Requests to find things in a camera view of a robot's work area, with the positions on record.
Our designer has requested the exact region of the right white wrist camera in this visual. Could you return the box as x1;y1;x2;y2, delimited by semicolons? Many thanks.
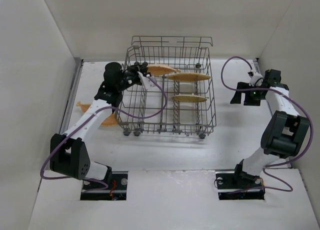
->
248;71;264;87

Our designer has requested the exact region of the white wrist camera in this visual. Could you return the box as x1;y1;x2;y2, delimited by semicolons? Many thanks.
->
138;72;157;90
248;71;264;87

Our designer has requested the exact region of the round yellow-green wicker plate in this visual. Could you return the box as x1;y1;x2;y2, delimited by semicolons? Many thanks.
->
172;94;207;103

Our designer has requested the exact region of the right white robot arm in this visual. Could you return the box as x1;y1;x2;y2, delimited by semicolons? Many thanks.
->
230;69;311;186

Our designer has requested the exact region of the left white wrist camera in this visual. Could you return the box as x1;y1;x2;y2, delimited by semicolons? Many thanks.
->
138;72;157;90

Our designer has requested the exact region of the fish-shaped wicker plate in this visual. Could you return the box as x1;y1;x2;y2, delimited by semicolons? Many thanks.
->
147;64;181;77
76;101;118;127

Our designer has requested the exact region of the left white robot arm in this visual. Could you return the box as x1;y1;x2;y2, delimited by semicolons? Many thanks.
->
49;62;152;184

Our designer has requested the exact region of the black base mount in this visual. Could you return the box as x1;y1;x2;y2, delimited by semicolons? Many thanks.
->
214;170;265;201
80;171;128;201

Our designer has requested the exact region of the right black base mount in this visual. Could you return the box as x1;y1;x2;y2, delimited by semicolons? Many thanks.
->
214;170;265;201

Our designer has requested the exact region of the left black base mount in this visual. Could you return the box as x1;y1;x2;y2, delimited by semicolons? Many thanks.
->
80;171;128;201

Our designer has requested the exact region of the square orange wicker plate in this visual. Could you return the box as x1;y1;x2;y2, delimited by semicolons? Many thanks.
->
166;72;211;82

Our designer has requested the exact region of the grey wire dish rack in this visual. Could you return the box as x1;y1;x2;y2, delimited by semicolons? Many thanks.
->
115;35;217;139

